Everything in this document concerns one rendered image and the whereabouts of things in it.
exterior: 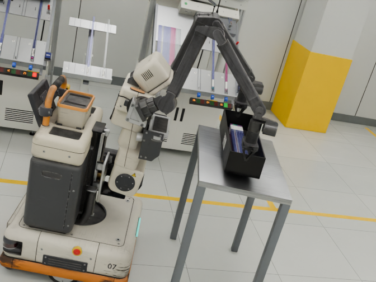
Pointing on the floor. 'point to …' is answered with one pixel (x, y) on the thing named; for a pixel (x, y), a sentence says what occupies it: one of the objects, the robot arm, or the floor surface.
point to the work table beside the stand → (208, 161)
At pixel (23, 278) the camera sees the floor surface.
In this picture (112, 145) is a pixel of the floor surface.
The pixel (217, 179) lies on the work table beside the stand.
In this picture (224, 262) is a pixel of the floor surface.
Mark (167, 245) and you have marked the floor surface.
